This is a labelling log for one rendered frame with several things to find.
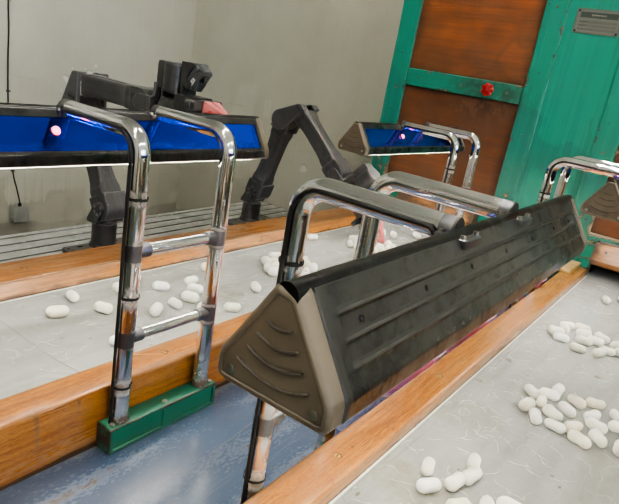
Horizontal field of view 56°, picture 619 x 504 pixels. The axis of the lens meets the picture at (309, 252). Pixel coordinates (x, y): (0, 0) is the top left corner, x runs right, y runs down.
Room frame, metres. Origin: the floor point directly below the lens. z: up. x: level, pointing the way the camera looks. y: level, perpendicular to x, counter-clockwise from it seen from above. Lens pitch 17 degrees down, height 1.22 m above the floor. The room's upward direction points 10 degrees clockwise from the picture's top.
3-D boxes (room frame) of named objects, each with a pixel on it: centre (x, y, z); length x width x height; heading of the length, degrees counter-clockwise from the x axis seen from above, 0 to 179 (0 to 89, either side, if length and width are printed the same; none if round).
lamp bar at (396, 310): (0.53, -0.16, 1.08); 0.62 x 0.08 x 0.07; 147
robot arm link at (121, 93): (1.44, 0.53, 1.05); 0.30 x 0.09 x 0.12; 59
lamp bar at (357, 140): (1.65, -0.22, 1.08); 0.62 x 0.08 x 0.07; 147
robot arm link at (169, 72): (1.36, 0.38, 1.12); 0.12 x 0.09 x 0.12; 59
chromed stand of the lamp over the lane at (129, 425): (0.79, 0.24, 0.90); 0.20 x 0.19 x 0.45; 147
